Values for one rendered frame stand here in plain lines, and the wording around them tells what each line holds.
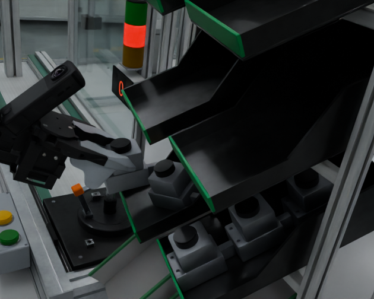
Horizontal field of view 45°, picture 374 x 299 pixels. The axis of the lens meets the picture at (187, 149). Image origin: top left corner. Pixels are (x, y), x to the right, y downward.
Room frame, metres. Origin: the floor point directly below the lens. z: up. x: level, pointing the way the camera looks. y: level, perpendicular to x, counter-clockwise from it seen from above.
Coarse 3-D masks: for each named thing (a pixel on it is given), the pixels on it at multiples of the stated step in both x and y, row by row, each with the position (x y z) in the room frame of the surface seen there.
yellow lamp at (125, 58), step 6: (126, 48) 1.02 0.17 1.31; (132, 48) 1.02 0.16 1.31; (138, 48) 1.02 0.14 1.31; (126, 54) 1.02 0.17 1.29; (132, 54) 1.02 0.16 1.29; (138, 54) 1.02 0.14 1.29; (126, 60) 1.02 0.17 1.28; (132, 60) 1.02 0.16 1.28; (138, 60) 1.02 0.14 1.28; (126, 66) 1.02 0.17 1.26; (132, 66) 1.02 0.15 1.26; (138, 66) 1.03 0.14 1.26
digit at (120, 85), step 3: (120, 75) 1.04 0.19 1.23; (120, 78) 1.04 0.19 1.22; (123, 78) 1.02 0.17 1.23; (120, 81) 1.03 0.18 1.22; (123, 81) 1.02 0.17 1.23; (120, 84) 1.03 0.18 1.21; (123, 84) 1.02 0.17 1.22; (117, 87) 1.05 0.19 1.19; (120, 87) 1.03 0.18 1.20; (123, 87) 1.02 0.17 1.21; (117, 90) 1.05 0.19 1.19; (120, 90) 1.03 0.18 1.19; (117, 93) 1.05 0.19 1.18; (120, 93) 1.03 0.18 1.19; (120, 96) 1.03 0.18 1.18; (123, 99) 1.01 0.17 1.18
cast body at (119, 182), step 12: (108, 144) 0.58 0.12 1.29; (120, 144) 0.56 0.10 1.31; (132, 144) 0.58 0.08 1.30; (132, 156) 0.55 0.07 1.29; (144, 168) 0.56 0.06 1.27; (108, 180) 0.54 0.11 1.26; (120, 180) 0.55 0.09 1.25; (132, 180) 0.55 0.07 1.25; (144, 180) 0.56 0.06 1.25; (108, 192) 0.54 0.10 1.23
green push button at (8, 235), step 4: (4, 232) 0.72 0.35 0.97; (8, 232) 0.72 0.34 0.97; (12, 232) 0.72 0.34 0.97; (16, 232) 0.72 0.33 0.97; (0, 236) 0.71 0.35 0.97; (4, 236) 0.71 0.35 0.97; (8, 236) 0.71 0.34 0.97; (12, 236) 0.71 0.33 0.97; (16, 236) 0.71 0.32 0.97; (0, 240) 0.70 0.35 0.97; (4, 240) 0.70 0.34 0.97; (8, 240) 0.70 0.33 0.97; (12, 240) 0.70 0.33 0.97; (16, 240) 0.71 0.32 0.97; (4, 244) 0.69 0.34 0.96; (8, 244) 0.70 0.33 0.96
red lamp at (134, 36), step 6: (126, 24) 1.03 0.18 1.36; (126, 30) 1.02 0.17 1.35; (132, 30) 1.02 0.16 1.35; (138, 30) 1.02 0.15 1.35; (144, 30) 1.03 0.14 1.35; (126, 36) 1.02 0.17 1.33; (132, 36) 1.02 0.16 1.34; (138, 36) 1.02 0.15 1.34; (144, 36) 1.04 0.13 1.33; (126, 42) 1.02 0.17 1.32; (132, 42) 1.02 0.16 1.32; (138, 42) 1.02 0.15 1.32; (144, 42) 1.04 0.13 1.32
